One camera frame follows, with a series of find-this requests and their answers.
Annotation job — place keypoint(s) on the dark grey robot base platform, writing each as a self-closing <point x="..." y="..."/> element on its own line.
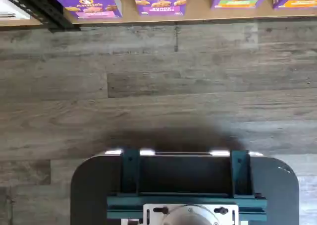
<point x="89" y="197"/>

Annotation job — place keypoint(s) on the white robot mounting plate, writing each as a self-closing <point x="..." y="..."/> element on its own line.
<point x="153" y="217"/>

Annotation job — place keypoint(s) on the teal metal mounting frame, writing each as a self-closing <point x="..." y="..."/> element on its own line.
<point x="128" y="170"/>

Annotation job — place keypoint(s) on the purple Annie's box pink patch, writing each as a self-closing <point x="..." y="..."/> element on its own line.
<point x="99" y="9"/>

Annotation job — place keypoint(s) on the white box dark label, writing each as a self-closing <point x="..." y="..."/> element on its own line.
<point x="12" y="9"/>

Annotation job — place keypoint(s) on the brown wooden shelf board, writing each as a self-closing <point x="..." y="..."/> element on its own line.
<point x="19" y="24"/>
<point x="198" y="17"/>

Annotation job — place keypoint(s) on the black metal shelving rack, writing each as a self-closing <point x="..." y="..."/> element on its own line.
<point x="42" y="7"/>

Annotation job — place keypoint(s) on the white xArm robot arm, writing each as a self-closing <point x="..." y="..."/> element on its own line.
<point x="190" y="217"/>

